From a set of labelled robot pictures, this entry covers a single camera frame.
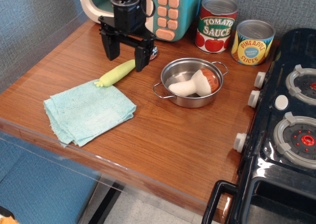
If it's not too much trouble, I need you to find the clear acrylic barrier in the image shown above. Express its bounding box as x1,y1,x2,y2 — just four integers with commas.
0,119,206,224

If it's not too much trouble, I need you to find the tomato sauce can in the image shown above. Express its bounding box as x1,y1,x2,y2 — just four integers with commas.
195,0,238,53

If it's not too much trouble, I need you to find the teal toy microwave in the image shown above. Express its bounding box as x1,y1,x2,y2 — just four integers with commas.
80,0,201,42

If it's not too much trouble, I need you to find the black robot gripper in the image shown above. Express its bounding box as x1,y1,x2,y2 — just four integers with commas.
98,0,156,72

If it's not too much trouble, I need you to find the small steel pot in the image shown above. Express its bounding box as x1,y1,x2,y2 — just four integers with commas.
153,58,229,108

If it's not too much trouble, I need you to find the black toy stove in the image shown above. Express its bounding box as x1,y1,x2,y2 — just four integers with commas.
202,28,316,224

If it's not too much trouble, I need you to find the spoon with yellow-green handle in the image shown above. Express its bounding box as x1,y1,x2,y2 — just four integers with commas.
93,53,158,88

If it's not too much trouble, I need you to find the pineapple slices can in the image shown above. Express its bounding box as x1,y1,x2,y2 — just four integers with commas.
231,19,276,66

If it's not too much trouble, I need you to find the toy mushroom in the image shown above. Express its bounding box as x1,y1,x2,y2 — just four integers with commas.
168,68,220,97

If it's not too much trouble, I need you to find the light blue folded cloth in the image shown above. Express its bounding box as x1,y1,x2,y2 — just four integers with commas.
43,81,136,147

